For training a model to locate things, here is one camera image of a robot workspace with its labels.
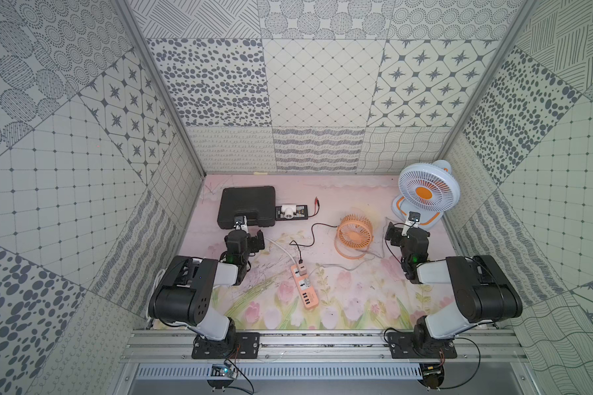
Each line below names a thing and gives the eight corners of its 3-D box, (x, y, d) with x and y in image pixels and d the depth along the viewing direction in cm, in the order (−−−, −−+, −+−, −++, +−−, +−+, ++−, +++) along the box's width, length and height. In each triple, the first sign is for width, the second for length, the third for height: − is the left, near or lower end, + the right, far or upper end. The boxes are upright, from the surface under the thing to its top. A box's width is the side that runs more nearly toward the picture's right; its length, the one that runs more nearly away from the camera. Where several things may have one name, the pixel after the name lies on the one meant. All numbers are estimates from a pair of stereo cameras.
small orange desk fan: (335, 259, 94) (339, 243, 84) (333, 232, 102) (336, 214, 92) (368, 259, 94) (375, 243, 84) (363, 232, 102) (369, 214, 92)
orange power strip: (305, 312, 82) (305, 309, 80) (288, 271, 92) (288, 267, 89) (319, 305, 84) (319, 302, 81) (301, 265, 93) (301, 261, 90)
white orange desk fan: (396, 237, 101) (422, 192, 78) (386, 201, 113) (406, 154, 91) (435, 237, 101) (472, 192, 78) (421, 201, 113) (450, 154, 91)
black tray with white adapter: (275, 221, 105) (274, 215, 101) (276, 208, 109) (276, 202, 106) (308, 221, 105) (308, 215, 101) (308, 208, 109) (308, 202, 106)
